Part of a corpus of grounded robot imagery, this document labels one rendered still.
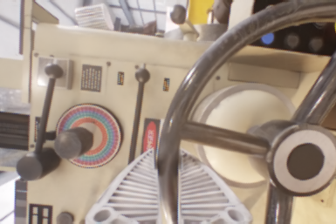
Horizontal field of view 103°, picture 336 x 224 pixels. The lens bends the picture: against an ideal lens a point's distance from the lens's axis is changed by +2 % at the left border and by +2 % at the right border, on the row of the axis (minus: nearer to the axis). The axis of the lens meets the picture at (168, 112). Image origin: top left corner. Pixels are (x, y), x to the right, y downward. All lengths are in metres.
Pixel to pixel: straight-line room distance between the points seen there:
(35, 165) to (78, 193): 0.14
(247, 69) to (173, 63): 0.20
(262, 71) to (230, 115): 0.21
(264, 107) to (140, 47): 0.32
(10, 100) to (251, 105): 1.53
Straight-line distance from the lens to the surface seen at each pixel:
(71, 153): 0.36
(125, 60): 0.40
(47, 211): 0.60
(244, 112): 0.29
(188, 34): 0.46
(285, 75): 0.50
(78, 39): 0.47
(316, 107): 0.25
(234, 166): 0.31
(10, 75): 1.56
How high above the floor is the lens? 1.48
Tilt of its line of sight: 2 degrees down
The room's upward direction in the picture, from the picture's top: 83 degrees counter-clockwise
